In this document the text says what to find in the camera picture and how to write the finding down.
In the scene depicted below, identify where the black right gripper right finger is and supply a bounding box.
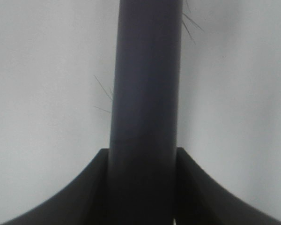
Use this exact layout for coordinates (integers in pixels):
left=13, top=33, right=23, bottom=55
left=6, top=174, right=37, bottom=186
left=174, top=148, right=281, bottom=225

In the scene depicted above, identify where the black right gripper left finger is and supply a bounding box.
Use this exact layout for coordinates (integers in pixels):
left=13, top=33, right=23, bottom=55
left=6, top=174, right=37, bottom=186
left=4, top=149, right=108, bottom=225

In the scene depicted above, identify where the purple hand brush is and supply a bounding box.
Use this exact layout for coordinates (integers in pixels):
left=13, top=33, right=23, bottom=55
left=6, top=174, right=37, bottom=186
left=100, top=0, right=187, bottom=225

